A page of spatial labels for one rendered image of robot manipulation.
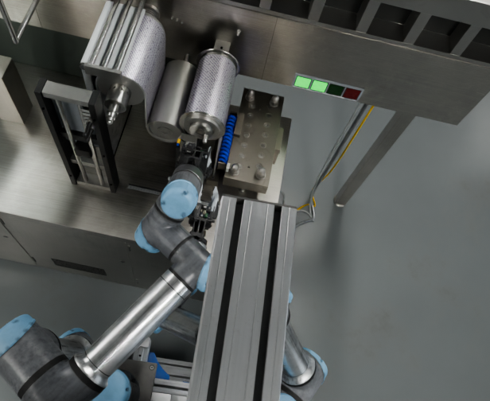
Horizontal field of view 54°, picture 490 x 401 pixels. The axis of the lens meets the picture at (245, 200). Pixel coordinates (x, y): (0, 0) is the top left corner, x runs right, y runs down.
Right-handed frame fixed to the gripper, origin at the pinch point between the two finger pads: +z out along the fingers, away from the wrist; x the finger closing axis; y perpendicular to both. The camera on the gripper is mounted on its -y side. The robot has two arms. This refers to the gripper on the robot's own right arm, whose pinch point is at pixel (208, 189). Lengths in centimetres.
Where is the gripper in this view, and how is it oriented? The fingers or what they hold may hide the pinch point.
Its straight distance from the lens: 160.7
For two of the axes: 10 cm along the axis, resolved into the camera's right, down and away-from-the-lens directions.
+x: -9.8, -2.2, -0.5
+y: 1.4, -4.1, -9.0
